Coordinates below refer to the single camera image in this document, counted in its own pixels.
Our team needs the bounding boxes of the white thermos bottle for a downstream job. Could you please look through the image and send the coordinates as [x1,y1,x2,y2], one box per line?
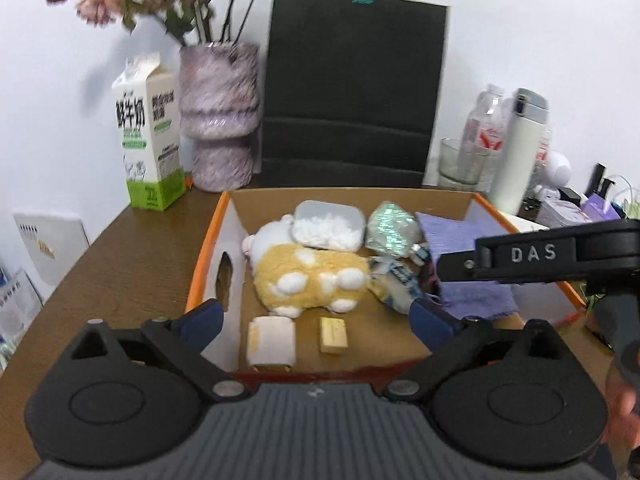
[487,88,550,216]

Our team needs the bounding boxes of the white panel with label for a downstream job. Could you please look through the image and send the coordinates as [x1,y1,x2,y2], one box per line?
[12,212,91,286]

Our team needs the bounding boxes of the white flat box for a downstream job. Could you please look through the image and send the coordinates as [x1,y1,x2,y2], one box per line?
[500,210,551,233]

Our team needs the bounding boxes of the light purple box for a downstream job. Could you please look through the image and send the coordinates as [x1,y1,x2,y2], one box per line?
[537,199,596,228]

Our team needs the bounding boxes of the white green milk carton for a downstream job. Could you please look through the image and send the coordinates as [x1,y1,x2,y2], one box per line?
[111,52,187,212]

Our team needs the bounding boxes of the white round device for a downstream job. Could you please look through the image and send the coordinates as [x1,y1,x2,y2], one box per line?
[532,152,572,201]

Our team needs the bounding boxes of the purple packet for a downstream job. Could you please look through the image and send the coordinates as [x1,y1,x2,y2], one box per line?
[582,192,623,221]

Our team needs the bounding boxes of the clear water bottle red label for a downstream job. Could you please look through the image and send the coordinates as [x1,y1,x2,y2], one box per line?
[462,84,508,161]
[537,125,553,171]

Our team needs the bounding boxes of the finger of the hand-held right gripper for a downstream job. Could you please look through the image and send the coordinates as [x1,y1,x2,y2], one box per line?
[434,245,496,285]

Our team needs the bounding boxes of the mottled purple vase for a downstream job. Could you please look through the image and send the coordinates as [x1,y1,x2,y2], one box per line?
[178,42,261,193]

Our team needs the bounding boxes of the person's right hand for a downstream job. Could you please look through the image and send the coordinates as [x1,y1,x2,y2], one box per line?
[602,360,640,443]

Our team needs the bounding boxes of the white roll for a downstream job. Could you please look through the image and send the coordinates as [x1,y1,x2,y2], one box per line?
[247,316,297,373]

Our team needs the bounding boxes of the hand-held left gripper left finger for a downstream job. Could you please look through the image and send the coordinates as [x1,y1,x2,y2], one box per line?
[70,297,251,403]

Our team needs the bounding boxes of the white wire basket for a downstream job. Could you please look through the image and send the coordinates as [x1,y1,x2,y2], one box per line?
[605,175,640,220]

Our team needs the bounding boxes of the iridescent foil packet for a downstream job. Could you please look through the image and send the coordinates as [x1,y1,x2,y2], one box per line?
[365,201,423,256]

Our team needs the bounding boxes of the small yellow block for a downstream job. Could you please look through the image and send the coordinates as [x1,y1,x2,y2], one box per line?
[319,316,349,354]

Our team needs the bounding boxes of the green cable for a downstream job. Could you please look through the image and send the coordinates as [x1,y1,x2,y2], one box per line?
[580,280,603,316]

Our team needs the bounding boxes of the yellow white plush toy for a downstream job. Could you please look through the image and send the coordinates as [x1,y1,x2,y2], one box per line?
[241,214,386,318]

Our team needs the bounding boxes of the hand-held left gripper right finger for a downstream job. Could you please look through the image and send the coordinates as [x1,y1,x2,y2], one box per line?
[382,297,568,403]

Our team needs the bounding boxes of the brown wooden desktop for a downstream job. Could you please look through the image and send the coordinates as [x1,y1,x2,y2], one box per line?
[0,172,640,480]

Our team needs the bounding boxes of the black paper bag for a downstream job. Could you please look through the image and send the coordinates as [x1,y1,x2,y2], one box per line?
[256,0,451,190]

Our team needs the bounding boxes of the dried pink flowers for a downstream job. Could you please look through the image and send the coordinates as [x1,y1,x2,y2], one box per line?
[37,0,296,48]

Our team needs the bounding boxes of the orange cardboard box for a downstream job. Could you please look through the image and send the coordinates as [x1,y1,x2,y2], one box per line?
[185,187,588,376]

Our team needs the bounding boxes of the clear box of cotton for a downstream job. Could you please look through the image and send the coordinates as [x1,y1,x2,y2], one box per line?
[291,200,365,252]

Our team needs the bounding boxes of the wire rack with small items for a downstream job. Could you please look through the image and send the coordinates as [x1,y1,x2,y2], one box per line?
[0,260,43,371]

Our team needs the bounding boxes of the purple cloth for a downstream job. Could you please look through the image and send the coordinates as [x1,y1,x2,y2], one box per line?
[415,211,521,321]

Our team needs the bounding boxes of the white blue snack packet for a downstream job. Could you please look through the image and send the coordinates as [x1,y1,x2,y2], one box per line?
[370,245,433,316]

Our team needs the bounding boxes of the clear glass cup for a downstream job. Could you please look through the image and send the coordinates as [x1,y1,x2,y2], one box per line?
[438,137,491,192]

